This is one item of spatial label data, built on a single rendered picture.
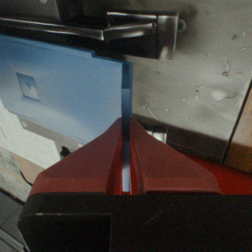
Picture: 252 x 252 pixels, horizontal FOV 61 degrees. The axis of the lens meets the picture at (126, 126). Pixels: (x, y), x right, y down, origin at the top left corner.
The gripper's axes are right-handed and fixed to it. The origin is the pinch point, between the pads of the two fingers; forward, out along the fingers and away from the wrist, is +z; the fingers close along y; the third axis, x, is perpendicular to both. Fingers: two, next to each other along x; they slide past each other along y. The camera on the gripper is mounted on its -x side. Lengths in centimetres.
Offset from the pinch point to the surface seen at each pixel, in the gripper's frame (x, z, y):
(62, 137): 6.4, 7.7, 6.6
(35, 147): 24.4, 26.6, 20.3
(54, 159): 25.8, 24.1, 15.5
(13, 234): 422, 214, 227
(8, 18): -4.9, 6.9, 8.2
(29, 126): 6.6, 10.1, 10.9
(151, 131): 1.8, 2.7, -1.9
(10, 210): 416, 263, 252
